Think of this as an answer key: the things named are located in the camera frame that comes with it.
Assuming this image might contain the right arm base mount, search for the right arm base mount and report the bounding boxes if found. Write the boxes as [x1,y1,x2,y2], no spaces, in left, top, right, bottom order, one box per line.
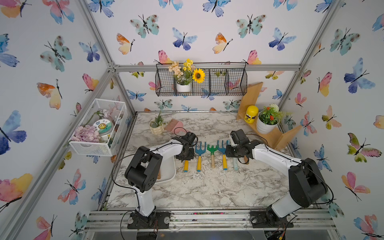
[250,210,294,228]

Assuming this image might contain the purple artificial flowers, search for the purple artificial flowers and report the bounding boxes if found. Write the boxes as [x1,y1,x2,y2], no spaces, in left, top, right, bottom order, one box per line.
[70,125,101,143]

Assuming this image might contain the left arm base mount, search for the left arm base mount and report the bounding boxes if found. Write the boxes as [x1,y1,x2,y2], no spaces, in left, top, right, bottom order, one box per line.
[127,210,171,230]

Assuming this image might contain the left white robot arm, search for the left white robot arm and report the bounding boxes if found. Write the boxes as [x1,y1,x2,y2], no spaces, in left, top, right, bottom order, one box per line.
[125,132,198,217]

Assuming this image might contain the white storage box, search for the white storage box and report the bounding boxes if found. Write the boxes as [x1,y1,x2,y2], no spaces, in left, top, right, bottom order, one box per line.
[156,157,176,185]

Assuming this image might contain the white pot with sunflower bouquet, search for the white pot with sunflower bouquet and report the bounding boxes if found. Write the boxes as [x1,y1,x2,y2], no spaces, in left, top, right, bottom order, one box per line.
[168,59,206,93]

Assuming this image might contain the white wire side basket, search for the white wire side basket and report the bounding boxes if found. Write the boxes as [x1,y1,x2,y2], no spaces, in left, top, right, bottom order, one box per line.
[69,99,128,157]

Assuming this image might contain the wooden corner shelf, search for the wooden corner shelf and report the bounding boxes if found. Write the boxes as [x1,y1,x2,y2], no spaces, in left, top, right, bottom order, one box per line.
[237,82,302,151]

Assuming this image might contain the round green tin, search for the round green tin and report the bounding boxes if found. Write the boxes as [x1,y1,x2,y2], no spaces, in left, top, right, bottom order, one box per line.
[93,119,113,135]

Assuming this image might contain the light teal hand fork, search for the light teal hand fork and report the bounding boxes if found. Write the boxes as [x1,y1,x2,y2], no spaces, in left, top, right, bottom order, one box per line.
[233,158,239,171]

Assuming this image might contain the yellow jar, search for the yellow jar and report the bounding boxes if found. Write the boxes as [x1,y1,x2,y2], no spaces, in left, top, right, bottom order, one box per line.
[244,105,259,124]

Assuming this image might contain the blue rake yellow handle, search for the blue rake yellow handle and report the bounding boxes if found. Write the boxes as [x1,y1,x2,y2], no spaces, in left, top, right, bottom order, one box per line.
[217,141,228,171]

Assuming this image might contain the black wire wall basket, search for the black wire wall basket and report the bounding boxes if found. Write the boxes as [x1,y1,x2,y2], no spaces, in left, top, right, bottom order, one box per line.
[155,63,248,98]

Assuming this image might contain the small succulent pot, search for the small succulent pot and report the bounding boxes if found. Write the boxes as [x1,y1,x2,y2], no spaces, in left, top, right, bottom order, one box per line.
[149,112,165,136]

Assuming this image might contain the pink hand brush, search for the pink hand brush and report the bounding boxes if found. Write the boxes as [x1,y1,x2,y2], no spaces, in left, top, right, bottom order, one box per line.
[164,119,184,135]

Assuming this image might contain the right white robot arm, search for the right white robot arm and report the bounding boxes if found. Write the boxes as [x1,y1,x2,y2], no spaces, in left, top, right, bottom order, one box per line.
[225,130,329,221]

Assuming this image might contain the green rake wooden handle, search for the green rake wooden handle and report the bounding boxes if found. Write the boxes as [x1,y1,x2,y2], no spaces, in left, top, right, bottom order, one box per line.
[207,145,218,169]

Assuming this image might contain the white pot red flowers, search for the white pot red flowers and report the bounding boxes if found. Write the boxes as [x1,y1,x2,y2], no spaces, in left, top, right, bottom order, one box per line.
[257,104,283,135]

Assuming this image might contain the blue fork yellow handle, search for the blue fork yellow handle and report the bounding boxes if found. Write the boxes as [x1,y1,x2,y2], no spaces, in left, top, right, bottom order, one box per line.
[195,142,207,172]

